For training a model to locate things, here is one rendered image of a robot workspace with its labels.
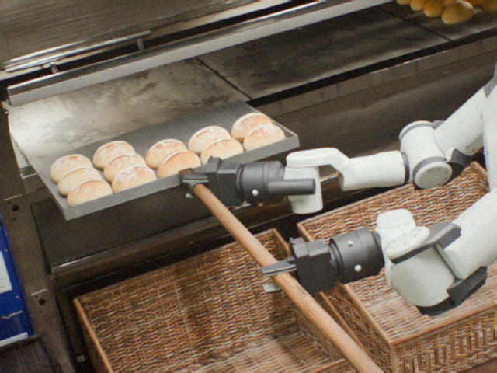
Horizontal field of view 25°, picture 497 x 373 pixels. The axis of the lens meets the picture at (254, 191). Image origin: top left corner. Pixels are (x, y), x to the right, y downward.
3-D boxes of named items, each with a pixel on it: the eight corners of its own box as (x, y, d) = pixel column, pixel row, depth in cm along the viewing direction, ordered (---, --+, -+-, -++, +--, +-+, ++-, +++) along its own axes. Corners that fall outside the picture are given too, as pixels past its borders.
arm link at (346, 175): (283, 153, 233) (345, 144, 235) (287, 194, 235) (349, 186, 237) (289, 158, 227) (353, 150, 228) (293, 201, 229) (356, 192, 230)
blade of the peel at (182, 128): (299, 146, 252) (297, 135, 251) (66, 221, 236) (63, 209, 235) (240, 99, 283) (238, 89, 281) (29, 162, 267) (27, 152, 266)
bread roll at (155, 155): (184, 151, 258) (179, 130, 256) (192, 162, 253) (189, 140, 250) (143, 163, 256) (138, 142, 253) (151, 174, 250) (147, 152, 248)
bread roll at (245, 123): (268, 126, 264) (265, 104, 262) (278, 135, 259) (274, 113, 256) (228, 137, 262) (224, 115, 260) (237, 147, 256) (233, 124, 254)
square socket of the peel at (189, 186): (208, 194, 237) (206, 180, 236) (192, 200, 236) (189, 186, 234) (194, 179, 245) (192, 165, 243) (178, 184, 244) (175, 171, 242)
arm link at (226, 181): (223, 200, 244) (276, 198, 240) (212, 222, 235) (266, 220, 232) (213, 148, 238) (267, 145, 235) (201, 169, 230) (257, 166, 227)
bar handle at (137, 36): (13, 93, 241) (12, 92, 243) (156, 54, 250) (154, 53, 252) (5, 67, 240) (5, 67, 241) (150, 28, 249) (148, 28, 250)
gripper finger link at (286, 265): (259, 270, 200) (292, 261, 201) (264, 278, 197) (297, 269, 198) (258, 262, 199) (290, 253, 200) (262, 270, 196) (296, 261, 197)
